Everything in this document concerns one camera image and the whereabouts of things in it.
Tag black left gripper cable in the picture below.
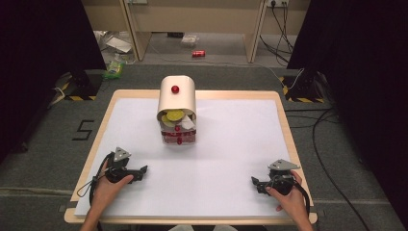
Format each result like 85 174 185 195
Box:
76 152 115 206

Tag white storage box red knobs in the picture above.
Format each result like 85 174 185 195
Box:
156 75 198 146

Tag white table mat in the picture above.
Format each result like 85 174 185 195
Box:
73 97 294 219

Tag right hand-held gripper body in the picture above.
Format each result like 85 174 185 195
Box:
266 159 301 196

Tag white crumpled paper sheets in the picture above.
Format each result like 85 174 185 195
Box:
93 30 134 55

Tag olive yellow round disc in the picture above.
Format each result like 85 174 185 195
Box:
161 114 176 128

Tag person's left hand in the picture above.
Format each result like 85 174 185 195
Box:
90 173 135 212

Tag black floor cables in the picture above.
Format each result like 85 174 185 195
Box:
259 2 374 231

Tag clear plastic bag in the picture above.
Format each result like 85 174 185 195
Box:
180 34 200 49

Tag black curtain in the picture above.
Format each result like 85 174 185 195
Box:
0 0 108 166
286 0 408 222

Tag white angular piece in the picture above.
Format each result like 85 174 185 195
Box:
180 115 197 131

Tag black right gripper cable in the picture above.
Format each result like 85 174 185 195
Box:
290 174 312 218

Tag white wall power socket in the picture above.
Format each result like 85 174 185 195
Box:
267 0 290 9

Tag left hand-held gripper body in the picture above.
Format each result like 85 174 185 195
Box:
105 146 142 185

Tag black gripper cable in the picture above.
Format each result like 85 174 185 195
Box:
290 174 312 218
76 152 115 206

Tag green plastic packet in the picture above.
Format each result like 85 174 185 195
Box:
102 60 125 81

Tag beige wooden desk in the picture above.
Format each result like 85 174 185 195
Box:
80 0 313 64

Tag person's right hand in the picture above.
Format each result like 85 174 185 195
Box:
266 170 310 220

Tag black stand base striped tape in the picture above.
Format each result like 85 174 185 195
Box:
278 68 326 104
52 69 108 102

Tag wooden table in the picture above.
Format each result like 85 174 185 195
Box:
64 89 319 225

